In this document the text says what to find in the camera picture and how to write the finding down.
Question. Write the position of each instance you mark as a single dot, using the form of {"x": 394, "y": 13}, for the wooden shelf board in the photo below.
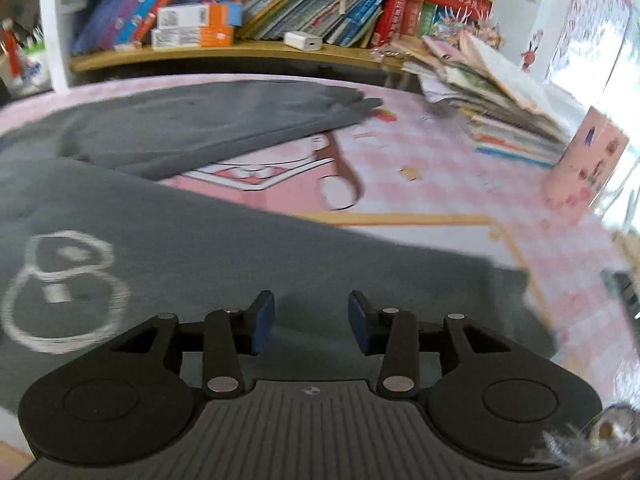
{"x": 225, "y": 55}

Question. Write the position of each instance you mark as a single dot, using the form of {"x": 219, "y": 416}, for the pink checked cartoon mat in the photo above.
{"x": 430, "y": 160}

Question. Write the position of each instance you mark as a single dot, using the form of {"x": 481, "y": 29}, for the row of colourful books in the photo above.
{"x": 310, "y": 0}

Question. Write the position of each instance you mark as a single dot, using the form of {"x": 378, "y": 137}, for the red cartoon wall sticker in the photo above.
{"x": 531, "y": 55}

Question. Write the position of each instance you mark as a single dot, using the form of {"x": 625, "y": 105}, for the stack of booklets and papers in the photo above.
{"x": 500, "y": 105}

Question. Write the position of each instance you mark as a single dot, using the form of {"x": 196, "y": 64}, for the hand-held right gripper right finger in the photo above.
{"x": 359, "y": 322}

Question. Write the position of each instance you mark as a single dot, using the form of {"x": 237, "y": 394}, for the pink printed box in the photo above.
{"x": 585, "y": 160}

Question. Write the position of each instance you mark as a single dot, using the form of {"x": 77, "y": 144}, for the white shelf side panel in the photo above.
{"x": 56, "y": 35}

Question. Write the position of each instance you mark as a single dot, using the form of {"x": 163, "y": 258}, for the grey printed shirt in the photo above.
{"x": 200, "y": 260}

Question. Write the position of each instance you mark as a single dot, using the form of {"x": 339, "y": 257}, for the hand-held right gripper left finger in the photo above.
{"x": 263, "y": 322}

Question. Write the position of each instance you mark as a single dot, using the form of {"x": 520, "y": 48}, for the orange and white box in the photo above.
{"x": 190, "y": 37}
{"x": 200, "y": 15}

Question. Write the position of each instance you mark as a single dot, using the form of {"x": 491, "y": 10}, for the white charger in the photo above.
{"x": 302, "y": 41}

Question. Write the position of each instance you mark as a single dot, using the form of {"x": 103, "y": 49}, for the wall poster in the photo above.
{"x": 590, "y": 15}

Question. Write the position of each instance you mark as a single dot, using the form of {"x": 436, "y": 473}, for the white pen holder cup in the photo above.
{"x": 27, "y": 67}

